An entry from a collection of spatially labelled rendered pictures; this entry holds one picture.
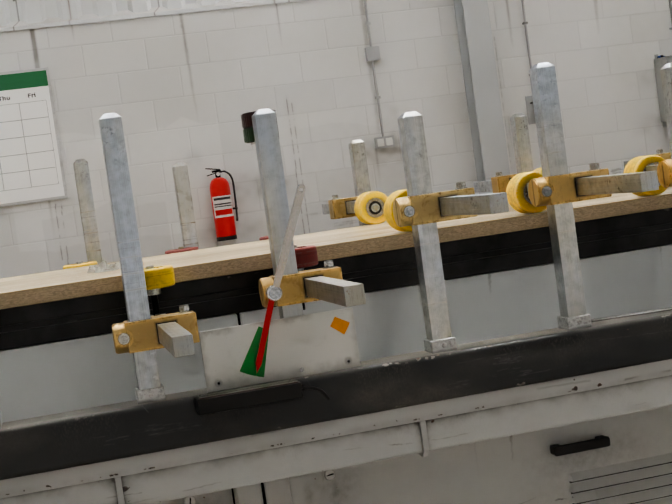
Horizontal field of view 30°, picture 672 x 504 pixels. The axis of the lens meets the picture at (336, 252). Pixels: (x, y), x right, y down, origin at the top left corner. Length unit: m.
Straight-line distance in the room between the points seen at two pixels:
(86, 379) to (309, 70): 7.33
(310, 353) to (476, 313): 0.43
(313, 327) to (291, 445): 0.21
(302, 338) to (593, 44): 8.27
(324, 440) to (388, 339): 0.29
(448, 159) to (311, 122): 1.11
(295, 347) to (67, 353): 0.43
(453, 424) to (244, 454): 0.37
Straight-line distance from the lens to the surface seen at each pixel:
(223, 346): 2.06
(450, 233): 2.36
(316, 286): 1.99
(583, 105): 10.13
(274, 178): 2.07
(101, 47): 9.29
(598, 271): 2.49
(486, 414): 2.22
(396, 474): 2.43
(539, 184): 2.20
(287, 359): 2.08
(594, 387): 2.28
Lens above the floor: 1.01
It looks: 3 degrees down
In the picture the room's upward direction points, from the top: 8 degrees counter-clockwise
